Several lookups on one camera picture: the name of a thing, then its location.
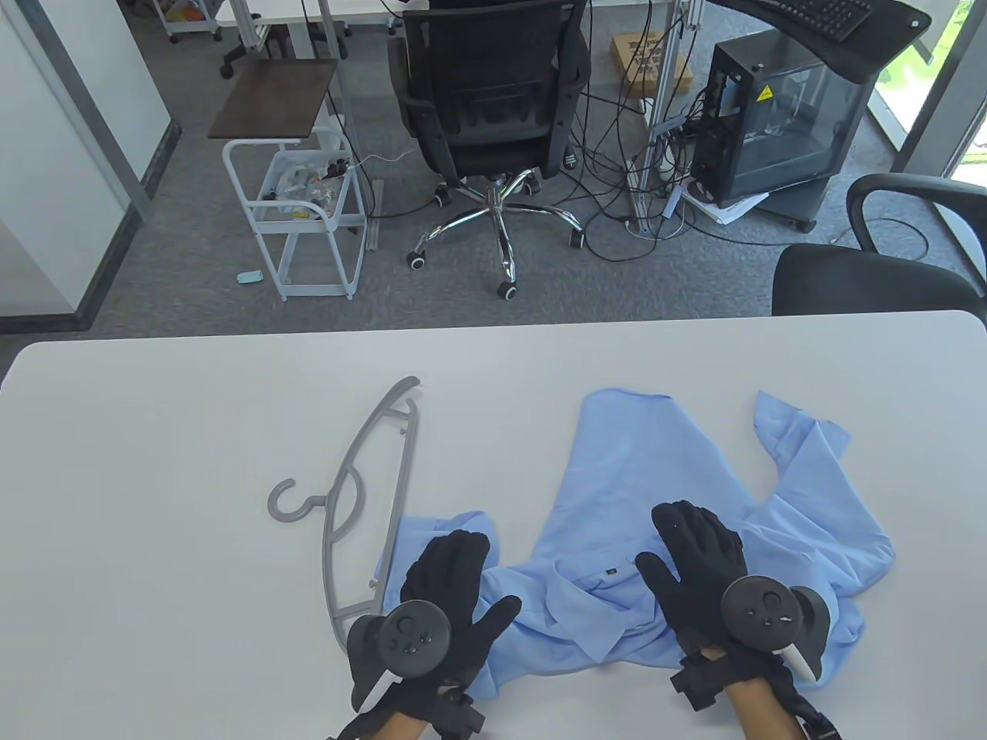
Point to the person's left hand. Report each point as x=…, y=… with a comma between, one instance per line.
x=451, y=563

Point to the person's right hand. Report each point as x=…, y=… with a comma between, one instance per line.
x=694, y=539

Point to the light blue long-sleeve shirt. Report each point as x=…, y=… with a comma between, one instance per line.
x=655, y=462

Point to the gray hanger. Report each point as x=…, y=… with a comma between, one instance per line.
x=401, y=385

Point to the person's right forearm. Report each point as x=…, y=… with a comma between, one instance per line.
x=759, y=713

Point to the person's left forearm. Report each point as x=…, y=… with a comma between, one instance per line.
x=401, y=728

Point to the black tracking controller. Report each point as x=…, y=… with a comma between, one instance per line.
x=763, y=613
x=412, y=636

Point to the black armchair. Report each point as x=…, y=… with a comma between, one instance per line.
x=848, y=281

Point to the white papers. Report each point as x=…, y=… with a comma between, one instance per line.
x=725, y=210

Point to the aluminium profile bar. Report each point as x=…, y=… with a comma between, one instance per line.
x=374, y=223

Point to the small teal object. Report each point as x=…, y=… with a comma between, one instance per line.
x=250, y=277

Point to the black computer trolley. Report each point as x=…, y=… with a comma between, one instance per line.
x=798, y=204

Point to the white utility cart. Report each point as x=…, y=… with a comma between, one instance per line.
x=304, y=225

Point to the clear bags of parts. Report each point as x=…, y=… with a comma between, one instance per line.
x=297, y=181

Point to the black computer tower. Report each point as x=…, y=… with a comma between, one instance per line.
x=786, y=116

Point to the cardboard box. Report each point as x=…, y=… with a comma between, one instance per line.
x=640, y=58

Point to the black mesh office chair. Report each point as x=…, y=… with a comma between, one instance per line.
x=493, y=77

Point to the brown wooden side table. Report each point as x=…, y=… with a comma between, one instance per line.
x=270, y=96

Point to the black desk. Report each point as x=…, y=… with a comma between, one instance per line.
x=871, y=50

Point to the black keyboard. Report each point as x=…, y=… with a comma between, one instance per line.
x=829, y=15

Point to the white desk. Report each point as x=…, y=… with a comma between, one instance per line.
x=270, y=9

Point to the white storage trolley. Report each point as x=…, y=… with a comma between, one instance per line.
x=185, y=11

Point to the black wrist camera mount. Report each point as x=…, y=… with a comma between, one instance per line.
x=459, y=717
x=698, y=686

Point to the aluminium frame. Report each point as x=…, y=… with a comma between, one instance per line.
x=663, y=77

